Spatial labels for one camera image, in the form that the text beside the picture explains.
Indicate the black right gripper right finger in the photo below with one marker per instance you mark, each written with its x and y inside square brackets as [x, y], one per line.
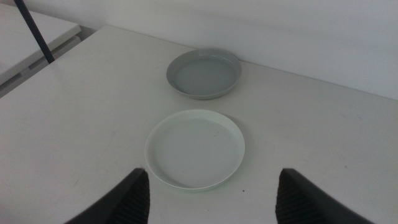
[298, 202]

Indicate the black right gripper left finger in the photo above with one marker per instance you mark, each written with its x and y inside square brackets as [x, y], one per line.
[127, 202]

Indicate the mint green shallow bowl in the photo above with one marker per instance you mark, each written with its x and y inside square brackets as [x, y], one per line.
[192, 189]

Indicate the white shallow bowl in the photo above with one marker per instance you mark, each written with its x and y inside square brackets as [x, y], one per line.
[194, 152]

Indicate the grey shallow bowl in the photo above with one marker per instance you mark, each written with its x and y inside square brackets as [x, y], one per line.
[203, 76]

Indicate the black stand pole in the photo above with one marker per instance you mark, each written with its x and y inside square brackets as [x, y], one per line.
[34, 31]

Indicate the white side table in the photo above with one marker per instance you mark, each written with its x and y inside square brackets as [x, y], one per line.
[18, 40]

